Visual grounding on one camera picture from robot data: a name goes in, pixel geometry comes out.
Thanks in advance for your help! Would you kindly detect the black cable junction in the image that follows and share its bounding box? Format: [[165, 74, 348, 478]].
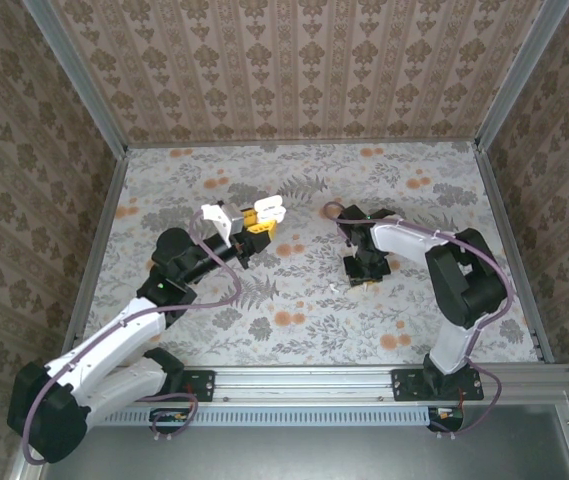
[[148, 407, 191, 435], [426, 407, 465, 434]]

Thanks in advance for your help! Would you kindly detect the white earbud charging case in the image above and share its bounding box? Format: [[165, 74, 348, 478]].
[[252, 195, 289, 225]]

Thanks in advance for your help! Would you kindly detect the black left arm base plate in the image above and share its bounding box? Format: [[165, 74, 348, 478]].
[[126, 368, 215, 403]]

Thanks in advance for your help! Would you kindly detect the aluminium frame post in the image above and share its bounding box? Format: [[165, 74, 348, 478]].
[[21, 0, 130, 159], [473, 0, 565, 151]]

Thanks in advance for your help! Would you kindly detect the aluminium side rail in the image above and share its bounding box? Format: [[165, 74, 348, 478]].
[[473, 147, 558, 364], [58, 149, 130, 366]]

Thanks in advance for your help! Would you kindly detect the metal sheet tray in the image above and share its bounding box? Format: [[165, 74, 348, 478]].
[[11, 403, 569, 480]]

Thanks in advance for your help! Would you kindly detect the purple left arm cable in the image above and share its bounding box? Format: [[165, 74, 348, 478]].
[[21, 212, 244, 465]]

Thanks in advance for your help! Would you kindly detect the aluminium back rail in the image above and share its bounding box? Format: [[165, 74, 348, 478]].
[[127, 139, 478, 150]]

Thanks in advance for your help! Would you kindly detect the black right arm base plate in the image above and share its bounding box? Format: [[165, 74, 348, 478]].
[[392, 368, 485, 403]]

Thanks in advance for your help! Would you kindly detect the grey slotted cable duct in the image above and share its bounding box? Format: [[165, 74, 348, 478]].
[[56, 405, 465, 428]]

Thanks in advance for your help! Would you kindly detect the aluminium front rail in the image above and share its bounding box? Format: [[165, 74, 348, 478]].
[[38, 364, 569, 405]]

